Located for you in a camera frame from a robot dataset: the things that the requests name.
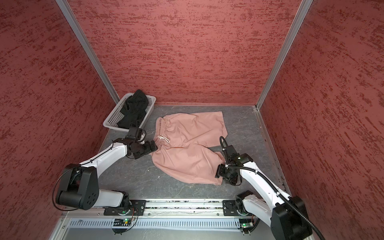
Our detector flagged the pink drawstring shorts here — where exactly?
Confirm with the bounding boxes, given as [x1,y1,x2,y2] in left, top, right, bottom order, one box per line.
[151,112,228,186]

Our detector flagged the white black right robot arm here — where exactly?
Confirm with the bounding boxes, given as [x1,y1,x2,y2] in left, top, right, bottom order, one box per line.
[216,154,315,240]

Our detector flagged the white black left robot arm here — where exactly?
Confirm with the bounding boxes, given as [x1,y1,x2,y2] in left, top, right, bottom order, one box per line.
[52,138,158,212]

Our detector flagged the black shorts in basket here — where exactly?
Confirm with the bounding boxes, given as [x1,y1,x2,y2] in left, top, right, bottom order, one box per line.
[117,90,149,129]

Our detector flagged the white perforated plastic basket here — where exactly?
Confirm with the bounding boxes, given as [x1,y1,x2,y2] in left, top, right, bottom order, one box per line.
[103,93,157,133]

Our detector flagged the right green circuit board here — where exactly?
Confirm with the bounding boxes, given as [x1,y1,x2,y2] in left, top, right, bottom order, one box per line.
[239,219,255,234]

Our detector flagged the green circuit board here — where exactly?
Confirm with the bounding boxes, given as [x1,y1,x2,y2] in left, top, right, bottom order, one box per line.
[113,219,131,228]
[239,219,255,234]

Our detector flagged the left green circuit board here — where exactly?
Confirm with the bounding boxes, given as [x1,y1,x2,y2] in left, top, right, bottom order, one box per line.
[113,219,131,228]

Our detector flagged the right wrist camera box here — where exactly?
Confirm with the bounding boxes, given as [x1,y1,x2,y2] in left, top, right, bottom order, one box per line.
[223,145,240,161]

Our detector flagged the black corrugated right cable conduit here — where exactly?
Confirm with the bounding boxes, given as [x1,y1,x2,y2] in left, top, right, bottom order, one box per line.
[219,135,326,240]

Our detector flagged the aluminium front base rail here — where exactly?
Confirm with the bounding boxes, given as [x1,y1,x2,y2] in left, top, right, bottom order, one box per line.
[61,197,305,218]

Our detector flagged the white slotted cable duct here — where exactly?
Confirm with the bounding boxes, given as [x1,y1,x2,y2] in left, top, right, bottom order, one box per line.
[68,218,239,231]

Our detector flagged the aluminium left corner post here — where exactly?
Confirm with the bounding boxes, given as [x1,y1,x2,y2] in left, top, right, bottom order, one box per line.
[56,0,120,103]

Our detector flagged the aluminium corner post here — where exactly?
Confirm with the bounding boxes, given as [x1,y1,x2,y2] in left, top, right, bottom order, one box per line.
[256,0,313,111]
[56,0,120,103]

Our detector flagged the aluminium right corner post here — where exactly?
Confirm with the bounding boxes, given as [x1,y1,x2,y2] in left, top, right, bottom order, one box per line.
[256,0,313,111]

